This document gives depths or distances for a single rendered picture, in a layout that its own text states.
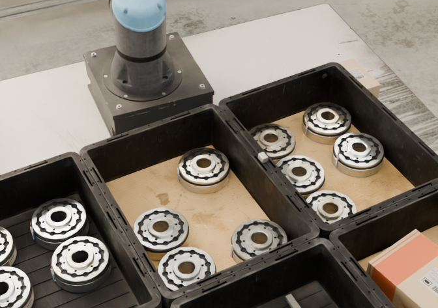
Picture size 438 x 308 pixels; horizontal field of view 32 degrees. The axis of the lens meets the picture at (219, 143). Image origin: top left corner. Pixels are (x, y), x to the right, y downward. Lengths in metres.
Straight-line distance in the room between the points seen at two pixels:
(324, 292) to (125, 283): 0.35
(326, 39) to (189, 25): 1.36
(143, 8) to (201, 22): 1.78
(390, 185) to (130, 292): 0.56
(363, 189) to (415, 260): 0.25
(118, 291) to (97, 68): 0.68
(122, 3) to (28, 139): 0.42
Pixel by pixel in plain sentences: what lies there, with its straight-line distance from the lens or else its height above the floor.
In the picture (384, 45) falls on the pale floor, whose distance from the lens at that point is 3.40.
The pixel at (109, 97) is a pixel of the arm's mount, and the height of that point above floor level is 0.80.
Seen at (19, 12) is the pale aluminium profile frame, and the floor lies 0.12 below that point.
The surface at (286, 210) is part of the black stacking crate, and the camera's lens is 1.40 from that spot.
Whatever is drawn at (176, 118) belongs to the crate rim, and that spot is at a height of 0.93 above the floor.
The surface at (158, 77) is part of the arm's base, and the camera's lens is 1.78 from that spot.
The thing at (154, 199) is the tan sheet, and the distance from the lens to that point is 1.52.
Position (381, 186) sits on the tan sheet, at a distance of 1.57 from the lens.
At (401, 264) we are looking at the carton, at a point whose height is 0.91.
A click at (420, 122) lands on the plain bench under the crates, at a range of 1.94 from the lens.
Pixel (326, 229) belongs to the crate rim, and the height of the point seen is 0.93.
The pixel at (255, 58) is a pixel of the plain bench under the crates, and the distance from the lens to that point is 2.08.
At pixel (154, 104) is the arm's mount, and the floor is 0.80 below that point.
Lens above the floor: 1.94
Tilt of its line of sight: 43 degrees down
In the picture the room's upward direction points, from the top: straight up
